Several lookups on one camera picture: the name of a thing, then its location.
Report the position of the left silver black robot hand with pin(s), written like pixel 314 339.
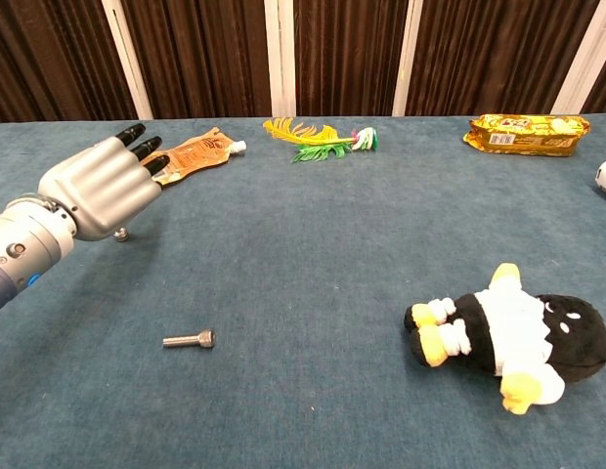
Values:
pixel 102 185

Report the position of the steel bolt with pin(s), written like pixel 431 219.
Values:
pixel 120 235
pixel 186 340

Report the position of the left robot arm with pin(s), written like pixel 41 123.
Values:
pixel 24 244

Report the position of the orange spout pouch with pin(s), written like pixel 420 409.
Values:
pixel 200 149

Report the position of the dark brown pleated curtain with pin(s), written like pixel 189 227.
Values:
pixel 210 58

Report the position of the blue felt table cover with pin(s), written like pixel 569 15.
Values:
pixel 308 244

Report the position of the yellow green feather toy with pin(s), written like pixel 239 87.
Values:
pixel 327 134

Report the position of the black white plush doll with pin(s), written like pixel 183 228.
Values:
pixel 484 332

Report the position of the golden snack package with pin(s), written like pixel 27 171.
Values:
pixel 528 137

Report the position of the white frame post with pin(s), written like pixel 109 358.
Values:
pixel 278 58
pixel 407 58
pixel 129 63
pixel 584 63

